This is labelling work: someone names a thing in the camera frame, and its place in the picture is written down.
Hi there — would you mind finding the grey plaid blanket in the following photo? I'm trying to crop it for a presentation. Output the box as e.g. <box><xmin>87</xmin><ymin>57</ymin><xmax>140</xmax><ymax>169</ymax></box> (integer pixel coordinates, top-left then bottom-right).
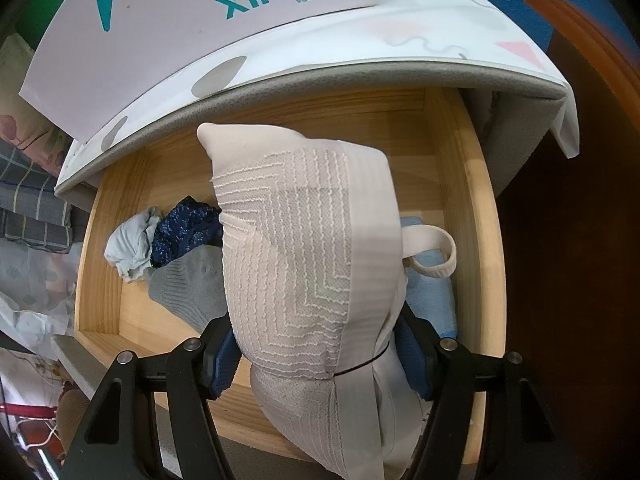
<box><xmin>0</xmin><ymin>137</ymin><xmax>76</xmax><ymax>253</ymax></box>

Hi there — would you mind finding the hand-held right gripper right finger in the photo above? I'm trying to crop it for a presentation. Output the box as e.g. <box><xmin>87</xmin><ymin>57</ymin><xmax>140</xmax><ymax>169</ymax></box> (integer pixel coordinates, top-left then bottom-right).
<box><xmin>395</xmin><ymin>305</ymin><xmax>583</xmax><ymax>480</ymax></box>

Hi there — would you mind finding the grey sock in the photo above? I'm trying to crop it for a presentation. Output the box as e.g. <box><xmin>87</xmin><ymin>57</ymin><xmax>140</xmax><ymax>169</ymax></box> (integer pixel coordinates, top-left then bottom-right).
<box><xmin>147</xmin><ymin>247</ymin><xmax>231</xmax><ymax>333</ymax></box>

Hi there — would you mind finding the pale blue underwear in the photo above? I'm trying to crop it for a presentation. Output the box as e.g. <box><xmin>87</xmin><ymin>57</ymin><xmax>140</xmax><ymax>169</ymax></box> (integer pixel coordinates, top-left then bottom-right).
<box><xmin>105</xmin><ymin>205</ymin><xmax>163</xmax><ymax>283</ymax></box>

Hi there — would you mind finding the grey nightstand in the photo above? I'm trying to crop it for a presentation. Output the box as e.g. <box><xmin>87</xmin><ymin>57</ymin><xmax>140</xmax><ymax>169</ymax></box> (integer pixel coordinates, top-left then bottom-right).
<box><xmin>54</xmin><ymin>57</ymin><xmax>568</xmax><ymax>213</ymax></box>

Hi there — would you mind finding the crumpled white clothes pile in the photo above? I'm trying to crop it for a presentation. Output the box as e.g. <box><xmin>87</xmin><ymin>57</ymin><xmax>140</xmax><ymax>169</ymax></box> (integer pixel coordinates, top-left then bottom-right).
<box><xmin>0</xmin><ymin>240</ymin><xmax>83</xmax><ymax>356</ymax></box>

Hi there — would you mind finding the pink floral cloth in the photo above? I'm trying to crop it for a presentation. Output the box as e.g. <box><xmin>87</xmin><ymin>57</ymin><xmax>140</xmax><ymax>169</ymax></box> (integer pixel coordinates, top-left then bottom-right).
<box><xmin>0</xmin><ymin>35</ymin><xmax>71</xmax><ymax>166</ymax></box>

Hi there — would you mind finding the beige knit underwear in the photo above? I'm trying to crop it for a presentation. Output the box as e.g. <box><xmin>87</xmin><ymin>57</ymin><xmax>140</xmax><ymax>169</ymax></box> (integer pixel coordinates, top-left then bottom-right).
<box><xmin>196</xmin><ymin>121</ymin><xmax>458</xmax><ymax>480</ymax></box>

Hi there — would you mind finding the white shoe box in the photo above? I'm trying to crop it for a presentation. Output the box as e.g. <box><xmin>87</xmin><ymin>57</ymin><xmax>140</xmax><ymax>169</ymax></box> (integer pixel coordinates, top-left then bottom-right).
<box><xmin>19</xmin><ymin>0</ymin><xmax>383</xmax><ymax>142</ymax></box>

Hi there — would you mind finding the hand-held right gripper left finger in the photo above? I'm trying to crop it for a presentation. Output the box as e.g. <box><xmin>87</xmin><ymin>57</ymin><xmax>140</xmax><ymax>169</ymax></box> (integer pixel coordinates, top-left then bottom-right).
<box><xmin>62</xmin><ymin>317</ymin><xmax>246</xmax><ymax>480</ymax></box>

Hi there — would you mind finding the white patterned cover cloth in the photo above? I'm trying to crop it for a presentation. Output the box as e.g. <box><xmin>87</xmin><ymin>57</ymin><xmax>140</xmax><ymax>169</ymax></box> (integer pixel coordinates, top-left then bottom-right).
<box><xmin>56</xmin><ymin>0</ymin><xmax>581</xmax><ymax>186</ymax></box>

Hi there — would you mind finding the wooden drawer with grey front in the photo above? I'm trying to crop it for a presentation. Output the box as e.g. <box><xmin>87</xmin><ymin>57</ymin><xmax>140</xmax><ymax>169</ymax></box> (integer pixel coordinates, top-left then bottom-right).
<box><xmin>50</xmin><ymin>87</ymin><xmax>503</xmax><ymax>480</ymax></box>

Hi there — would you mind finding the navy floral lace underwear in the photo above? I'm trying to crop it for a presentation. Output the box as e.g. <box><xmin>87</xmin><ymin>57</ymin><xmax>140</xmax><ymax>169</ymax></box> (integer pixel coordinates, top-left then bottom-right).
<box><xmin>150</xmin><ymin>196</ymin><xmax>223</xmax><ymax>268</ymax></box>

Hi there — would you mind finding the light blue folded underwear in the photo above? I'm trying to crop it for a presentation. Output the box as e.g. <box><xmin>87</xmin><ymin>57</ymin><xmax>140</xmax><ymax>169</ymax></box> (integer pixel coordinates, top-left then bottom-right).
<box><xmin>400</xmin><ymin>216</ymin><xmax>458</xmax><ymax>341</ymax></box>

